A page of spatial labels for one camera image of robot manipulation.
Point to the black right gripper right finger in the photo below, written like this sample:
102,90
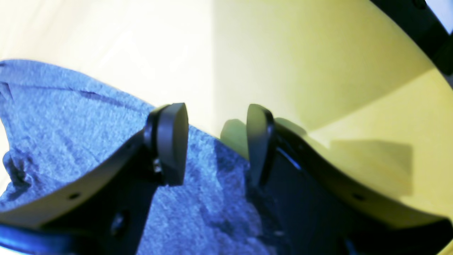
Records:
321,211

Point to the yellow table cloth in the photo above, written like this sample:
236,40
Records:
366,96

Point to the grey long-sleeve shirt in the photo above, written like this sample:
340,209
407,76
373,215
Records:
60,124

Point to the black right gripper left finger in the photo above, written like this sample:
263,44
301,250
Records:
105,211

